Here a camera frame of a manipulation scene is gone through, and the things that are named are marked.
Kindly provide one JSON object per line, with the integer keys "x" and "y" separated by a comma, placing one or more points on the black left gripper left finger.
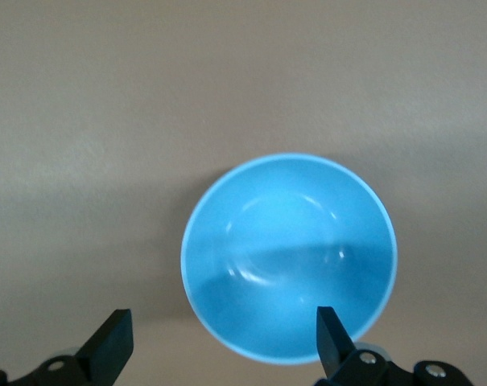
{"x": 102, "y": 354}

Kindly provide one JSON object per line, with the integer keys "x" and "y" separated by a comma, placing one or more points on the blue bowl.
{"x": 287, "y": 241}

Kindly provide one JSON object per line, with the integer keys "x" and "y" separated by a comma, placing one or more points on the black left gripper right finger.
{"x": 335, "y": 350}

